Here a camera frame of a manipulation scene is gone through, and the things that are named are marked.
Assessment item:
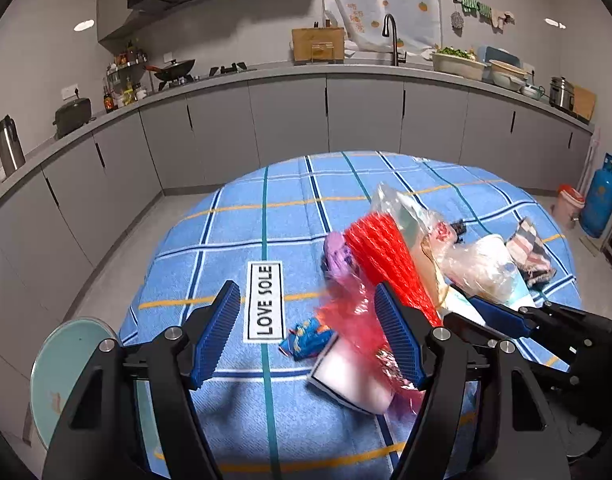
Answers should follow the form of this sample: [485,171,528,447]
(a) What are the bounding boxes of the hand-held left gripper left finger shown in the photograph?
[41,280,243,480]

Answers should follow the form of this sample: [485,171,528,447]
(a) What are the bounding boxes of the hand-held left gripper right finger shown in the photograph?
[375,281,572,480]

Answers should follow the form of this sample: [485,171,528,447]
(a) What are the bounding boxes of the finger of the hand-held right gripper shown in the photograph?
[442,311,530,347]
[468,296,552,340]

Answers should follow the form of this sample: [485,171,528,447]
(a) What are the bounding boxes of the white paper packet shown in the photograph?
[476,235,533,307]

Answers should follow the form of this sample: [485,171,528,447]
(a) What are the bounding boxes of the clear red-printed plastic bag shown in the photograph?
[431,220,517,306]

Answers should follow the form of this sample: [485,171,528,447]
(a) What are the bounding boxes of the white paper carton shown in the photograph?
[306,335,394,413]

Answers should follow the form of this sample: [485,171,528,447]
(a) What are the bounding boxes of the orange blue snack wrapper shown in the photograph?
[278,319,337,361]

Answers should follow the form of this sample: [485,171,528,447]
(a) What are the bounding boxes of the red mesh bag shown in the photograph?
[343,212,444,328]

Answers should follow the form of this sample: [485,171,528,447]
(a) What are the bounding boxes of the purple wrapper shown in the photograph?
[322,232,367,286]

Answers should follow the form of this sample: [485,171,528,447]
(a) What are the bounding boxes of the clear plastic packaging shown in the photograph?
[371,182,437,241]

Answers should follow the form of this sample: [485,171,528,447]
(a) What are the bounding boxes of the teal plastic basin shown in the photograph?
[28,316,159,461]

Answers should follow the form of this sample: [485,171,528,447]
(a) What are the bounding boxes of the plaid cloth rag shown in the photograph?
[506,217,557,286]

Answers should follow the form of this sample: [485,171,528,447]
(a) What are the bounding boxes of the blue plaid tablecloth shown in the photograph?
[118,150,584,480]

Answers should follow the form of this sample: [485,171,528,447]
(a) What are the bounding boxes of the orange-lidded bucket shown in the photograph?
[553,183,586,228]

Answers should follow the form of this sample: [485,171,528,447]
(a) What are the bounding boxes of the blue gas cylinder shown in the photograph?
[580,152,612,238]

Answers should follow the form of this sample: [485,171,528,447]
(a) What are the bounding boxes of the grey kitchen counter cabinets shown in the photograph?
[0,62,597,311]

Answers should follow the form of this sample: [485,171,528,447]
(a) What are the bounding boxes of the leaning wooden board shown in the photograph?
[572,85,598,120]

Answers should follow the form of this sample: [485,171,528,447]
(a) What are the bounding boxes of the steel pot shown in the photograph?
[550,76,577,108]

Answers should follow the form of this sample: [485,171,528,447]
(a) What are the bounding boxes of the beige bowl basin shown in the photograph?
[488,60,529,92]

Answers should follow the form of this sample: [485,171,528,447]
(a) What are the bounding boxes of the beige vegetable basin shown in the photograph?
[431,50,487,81]

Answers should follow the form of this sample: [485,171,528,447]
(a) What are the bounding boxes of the black electric cooker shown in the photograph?
[52,97,93,140]

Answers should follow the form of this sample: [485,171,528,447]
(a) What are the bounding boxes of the blue plastic container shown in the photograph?
[478,46,524,73]

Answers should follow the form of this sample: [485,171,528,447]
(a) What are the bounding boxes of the gas stove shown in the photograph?
[153,61,259,92]

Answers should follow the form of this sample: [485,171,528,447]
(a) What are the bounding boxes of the black wok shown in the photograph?
[145,58,197,83]

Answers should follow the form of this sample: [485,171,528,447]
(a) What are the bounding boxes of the steel thermos kettle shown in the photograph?
[0,115,27,177]

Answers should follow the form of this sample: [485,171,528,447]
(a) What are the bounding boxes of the metal spice rack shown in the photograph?
[106,42,149,106]

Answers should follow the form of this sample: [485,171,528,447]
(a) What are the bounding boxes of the black faucet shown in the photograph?
[382,14,407,67]

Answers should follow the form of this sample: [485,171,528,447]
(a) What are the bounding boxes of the green striped towel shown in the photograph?
[453,0,494,16]

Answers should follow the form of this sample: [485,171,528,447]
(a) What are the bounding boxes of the white mop handle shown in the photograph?
[578,130,602,196]

